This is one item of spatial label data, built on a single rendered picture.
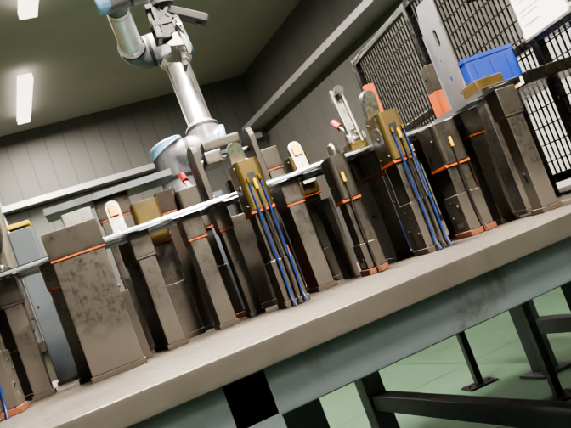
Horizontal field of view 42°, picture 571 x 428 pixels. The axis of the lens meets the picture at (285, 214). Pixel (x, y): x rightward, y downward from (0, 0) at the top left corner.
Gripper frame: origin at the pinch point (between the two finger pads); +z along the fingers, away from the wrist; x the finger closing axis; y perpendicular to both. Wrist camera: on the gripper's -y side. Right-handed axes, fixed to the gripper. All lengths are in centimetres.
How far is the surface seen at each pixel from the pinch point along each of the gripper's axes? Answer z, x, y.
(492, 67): 32, 23, -77
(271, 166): 37.3, 6.6, -10.5
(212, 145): 26.8, 8.6, 3.9
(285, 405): 85, 95, 23
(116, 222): 39, 12, 35
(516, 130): 55, 65, -50
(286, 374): 81, 95, 22
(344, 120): 31.7, 10.9, -34.4
